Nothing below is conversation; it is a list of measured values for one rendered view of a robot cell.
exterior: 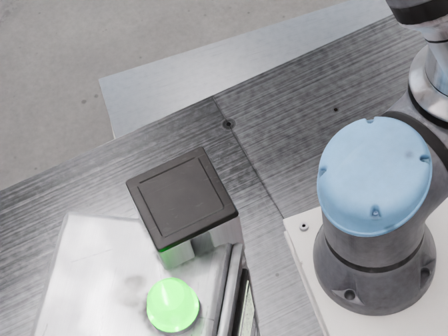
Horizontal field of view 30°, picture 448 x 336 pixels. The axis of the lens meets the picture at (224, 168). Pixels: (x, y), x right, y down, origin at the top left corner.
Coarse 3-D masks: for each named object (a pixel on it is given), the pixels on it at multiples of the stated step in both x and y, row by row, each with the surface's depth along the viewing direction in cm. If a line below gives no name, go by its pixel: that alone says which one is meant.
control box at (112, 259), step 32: (64, 224) 45; (96, 224) 45; (128, 224) 44; (64, 256) 44; (96, 256) 44; (128, 256) 44; (224, 256) 43; (64, 288) 43; (96, 288) 43; (128, 288) 43; (192, 288) 42; (224, 288) 43; (64, 320) 42; (96, 320) 42; (128, 320) 42; (224, 320) 42
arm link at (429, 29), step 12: (396, 0) 56; (408, 0) 55; (420, 0) 54; (432, 0) 54; (444, 0) 54; (396, 12) 57; (408, 12) 56; (420, 12) 55; (432, 12) 54; (444, 12) 54; (408, 24) 57; (420, 24) 56; (432, 24) 55; (444, 24) 55; (432, 36) 57; (444, 36) 56; (432, 48) 59; (444, 48) 57; (444, 60) 58; (444, 72) 60
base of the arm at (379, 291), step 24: (432, 240) 101; (336, 264) 98; (408, 264) 96; (432, 264) 101; (336, 288) 100; (360, 288) 98; (384, 288) 97; (408, 288) 98; (360, 312) 101; (384, 312) 100
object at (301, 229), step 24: (312, 216) 110; (432, 216) 107; (288, 240) 113; (312, 240) 108; (312, 264) 106; (312, 288) 104; (432, 288) 102; (336, 312) 102; (408, 312) 101; (432, 312) 100
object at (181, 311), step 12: (156, 288) 40; (168, 288) 40; (180, 288) 40; (156, 300) 40; (168, 300) 40; (180, 300) 40; (192, 300) 41; (156, 312) 40; (168, 312) 40; (180, 312) 40; (192, 312) 41; (156, 324) 41; (168, 324) 40; (180, 324) 41; (192, 324) 41
